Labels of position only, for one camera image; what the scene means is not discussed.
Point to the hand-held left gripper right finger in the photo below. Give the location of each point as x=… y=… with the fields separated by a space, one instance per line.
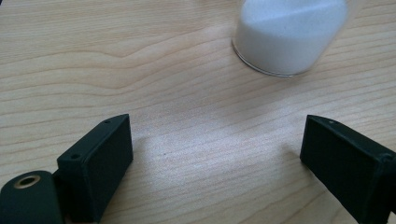
x=345 y=161

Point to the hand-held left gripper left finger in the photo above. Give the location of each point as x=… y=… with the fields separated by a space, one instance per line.
x=102 y=161

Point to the glass jar with white powder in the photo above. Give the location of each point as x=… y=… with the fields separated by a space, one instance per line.
x=289 y=46

